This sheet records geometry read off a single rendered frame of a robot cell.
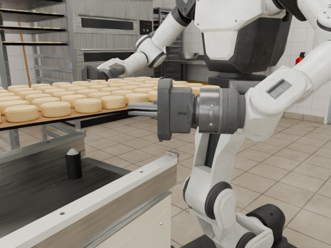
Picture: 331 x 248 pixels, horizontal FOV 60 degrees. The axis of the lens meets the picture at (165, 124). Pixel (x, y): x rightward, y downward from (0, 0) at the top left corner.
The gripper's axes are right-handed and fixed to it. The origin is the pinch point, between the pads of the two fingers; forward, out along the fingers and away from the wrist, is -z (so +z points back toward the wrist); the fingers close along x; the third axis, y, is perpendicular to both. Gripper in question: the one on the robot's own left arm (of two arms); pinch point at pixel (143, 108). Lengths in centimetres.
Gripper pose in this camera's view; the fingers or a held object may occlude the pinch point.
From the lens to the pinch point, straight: 57.3
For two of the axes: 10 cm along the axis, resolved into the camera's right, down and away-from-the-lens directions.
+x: 0.1, -9.7, -2.5
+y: -1.2, 2.5, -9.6
